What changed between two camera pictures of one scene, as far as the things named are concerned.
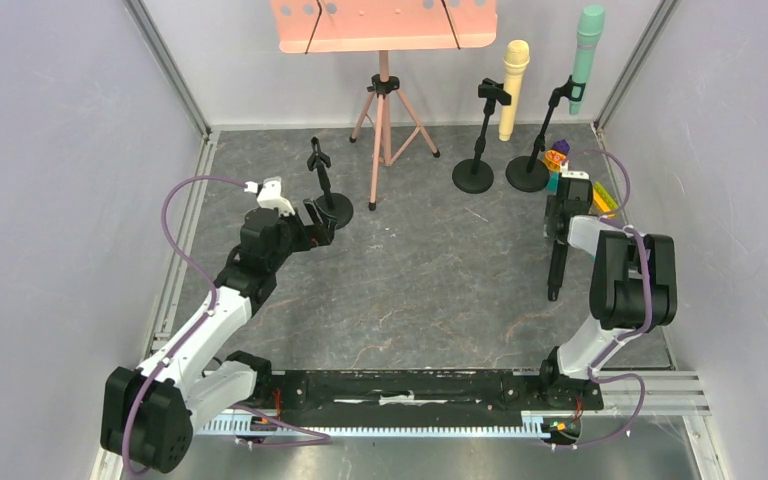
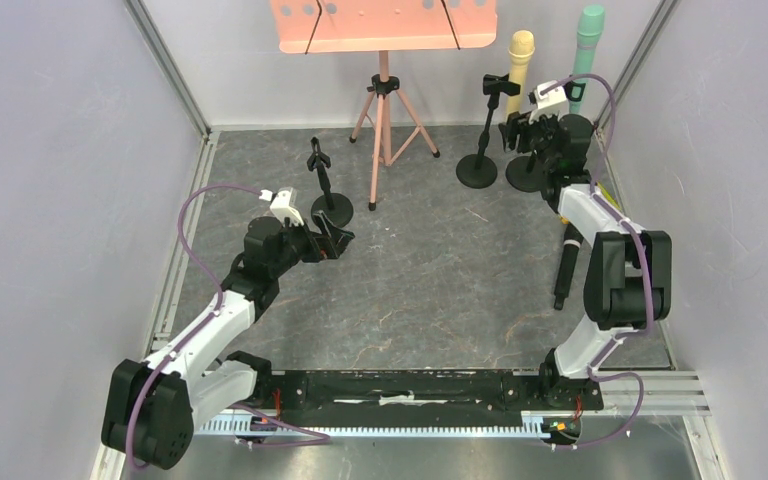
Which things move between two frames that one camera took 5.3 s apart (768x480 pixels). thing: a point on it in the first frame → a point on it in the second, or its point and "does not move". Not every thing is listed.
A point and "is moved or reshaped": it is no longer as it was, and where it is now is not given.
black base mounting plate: x=421 y=391 does not move
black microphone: x=557 y=269 is moved or reshaped
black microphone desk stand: x=337 y=205 does not move
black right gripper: x=552 y=208 → x=514 y=126
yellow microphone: x=516 y=58 is moved or reshaped
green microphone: x=590 y=27 does not move
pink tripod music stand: x=380 y=26 does not move
